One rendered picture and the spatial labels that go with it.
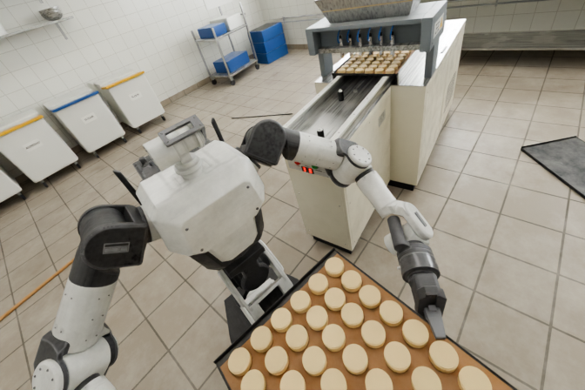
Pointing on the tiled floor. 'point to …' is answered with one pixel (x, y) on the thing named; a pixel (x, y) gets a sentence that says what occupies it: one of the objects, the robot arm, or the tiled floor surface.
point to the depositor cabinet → (417, 106)
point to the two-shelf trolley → (223, 55)
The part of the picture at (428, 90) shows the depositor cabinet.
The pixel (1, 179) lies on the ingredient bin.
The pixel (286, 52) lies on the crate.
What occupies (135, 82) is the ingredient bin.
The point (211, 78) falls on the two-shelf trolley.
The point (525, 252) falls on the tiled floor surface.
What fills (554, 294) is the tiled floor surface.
